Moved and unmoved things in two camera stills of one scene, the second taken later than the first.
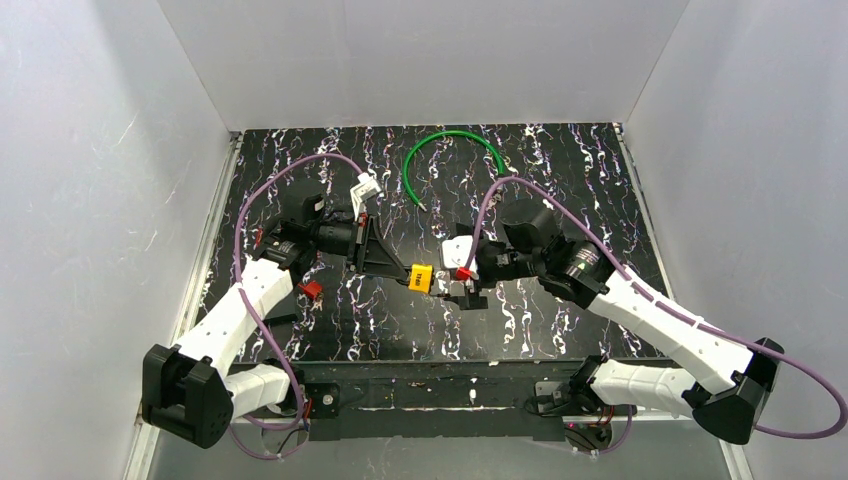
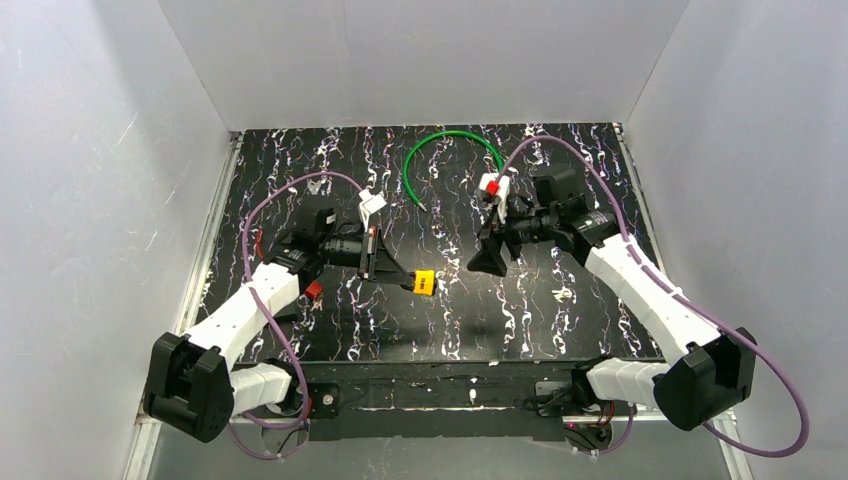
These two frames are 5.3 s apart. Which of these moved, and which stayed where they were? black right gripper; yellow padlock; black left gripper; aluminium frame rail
Moved: black right gripper
Stayed: yellow padlock; aluminium frame rail; black left gripper
